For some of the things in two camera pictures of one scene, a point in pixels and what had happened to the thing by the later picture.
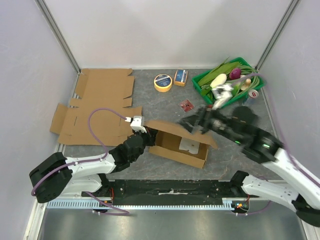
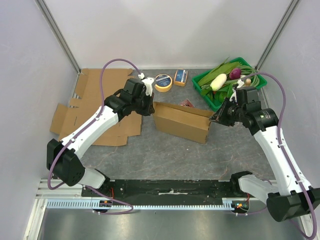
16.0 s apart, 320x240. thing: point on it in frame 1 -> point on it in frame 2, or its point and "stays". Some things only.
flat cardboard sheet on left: x=98 y=118 stays
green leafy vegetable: x=225 y=68 stays
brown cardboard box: x=183 y=147 -> x=188 y=122
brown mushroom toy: x=248 y=82 stays
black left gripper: x=151 y=135 -> x=150 y=109
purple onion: x=235 y=73 stays
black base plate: x=214 y=188 stays
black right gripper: x=203 y=120 -> x=223 y=116
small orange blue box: x=180 y=76 stays
